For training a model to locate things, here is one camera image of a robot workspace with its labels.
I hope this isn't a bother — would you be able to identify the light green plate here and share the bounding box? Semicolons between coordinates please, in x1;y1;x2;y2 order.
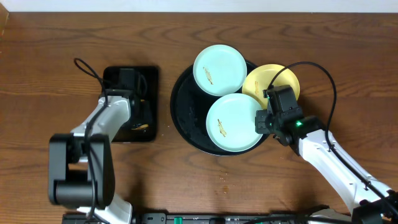
206;93;264;152
193;44;248;96

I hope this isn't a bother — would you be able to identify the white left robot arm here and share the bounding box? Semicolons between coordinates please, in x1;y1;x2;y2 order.
48;90;150;223

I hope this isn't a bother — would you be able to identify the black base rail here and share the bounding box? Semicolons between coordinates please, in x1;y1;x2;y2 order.
61;213;295;224

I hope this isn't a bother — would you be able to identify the yellow sponge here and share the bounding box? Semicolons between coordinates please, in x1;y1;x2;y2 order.
132;124;149;130

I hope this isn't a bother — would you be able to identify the black rectangular tray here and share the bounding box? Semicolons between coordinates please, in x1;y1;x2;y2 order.
103;65;159;142

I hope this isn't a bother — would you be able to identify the round black tray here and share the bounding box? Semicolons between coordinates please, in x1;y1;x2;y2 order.
170;65;268;156

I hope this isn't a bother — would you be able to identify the yellow plate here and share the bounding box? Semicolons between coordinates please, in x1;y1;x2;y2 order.
242;64;300;109

